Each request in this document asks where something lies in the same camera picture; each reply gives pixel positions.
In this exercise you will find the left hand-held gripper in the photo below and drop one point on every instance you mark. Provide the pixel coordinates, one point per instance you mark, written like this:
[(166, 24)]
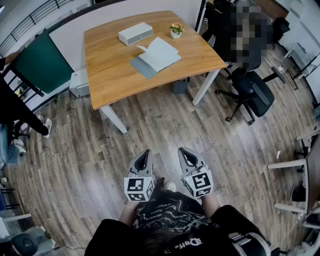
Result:
[(138, 187)]

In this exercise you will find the black office chair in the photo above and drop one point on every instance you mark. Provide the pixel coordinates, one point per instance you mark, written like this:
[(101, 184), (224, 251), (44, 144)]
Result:
[(252, 95)]

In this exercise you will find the black metal railing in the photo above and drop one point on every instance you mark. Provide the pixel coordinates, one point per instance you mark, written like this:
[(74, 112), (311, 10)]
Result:
[(27, 20)]

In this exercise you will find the small potted orange flowers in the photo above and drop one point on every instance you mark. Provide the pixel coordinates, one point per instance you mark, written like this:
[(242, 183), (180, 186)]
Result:
[(175, 31)]

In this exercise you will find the person's left forearm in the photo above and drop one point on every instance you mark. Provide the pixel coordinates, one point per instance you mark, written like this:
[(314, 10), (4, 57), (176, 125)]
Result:
[(128, 215)]

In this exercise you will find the grey swivel chair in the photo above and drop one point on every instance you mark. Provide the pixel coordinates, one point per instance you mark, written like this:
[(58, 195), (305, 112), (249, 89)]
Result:
[(27, 243)]

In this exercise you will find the grey waste bin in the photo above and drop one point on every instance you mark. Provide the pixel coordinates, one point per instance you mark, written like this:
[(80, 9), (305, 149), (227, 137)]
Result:
[(180, 86)]

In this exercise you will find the person's white shoe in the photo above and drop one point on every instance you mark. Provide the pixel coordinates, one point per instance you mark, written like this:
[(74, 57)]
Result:
[(170, 186)]

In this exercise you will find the grey-blue book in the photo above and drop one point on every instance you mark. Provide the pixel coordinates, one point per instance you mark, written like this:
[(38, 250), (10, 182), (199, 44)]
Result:
[(157, 56)]

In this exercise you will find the white rectangular storage box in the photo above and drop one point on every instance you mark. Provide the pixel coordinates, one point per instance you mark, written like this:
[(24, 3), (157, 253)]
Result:
[(135, 32)]

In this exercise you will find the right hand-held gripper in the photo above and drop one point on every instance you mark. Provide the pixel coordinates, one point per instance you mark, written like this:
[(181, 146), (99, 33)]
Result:
[(198, 182)]

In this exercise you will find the person's right forearm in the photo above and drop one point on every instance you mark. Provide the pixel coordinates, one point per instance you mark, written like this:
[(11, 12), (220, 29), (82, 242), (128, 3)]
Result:
[(211, 205)]

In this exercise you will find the white partition panel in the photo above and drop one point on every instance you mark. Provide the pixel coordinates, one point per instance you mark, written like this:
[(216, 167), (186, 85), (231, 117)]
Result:
[(75, 42)]

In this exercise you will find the wooden table with white legs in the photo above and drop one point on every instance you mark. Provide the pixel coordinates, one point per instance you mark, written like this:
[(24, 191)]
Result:
[(112, 75)]

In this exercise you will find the dark desk with white legs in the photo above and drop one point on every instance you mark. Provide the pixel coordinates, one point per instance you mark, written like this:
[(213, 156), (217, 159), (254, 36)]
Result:
[(312, 175)]

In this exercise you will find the person's black printed shirt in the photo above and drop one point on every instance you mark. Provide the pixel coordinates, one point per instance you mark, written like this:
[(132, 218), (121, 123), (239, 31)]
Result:
[(175, 225)]

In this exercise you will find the dark green board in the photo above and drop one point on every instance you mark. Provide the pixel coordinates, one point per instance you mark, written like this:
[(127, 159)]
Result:
[(42, 65)]

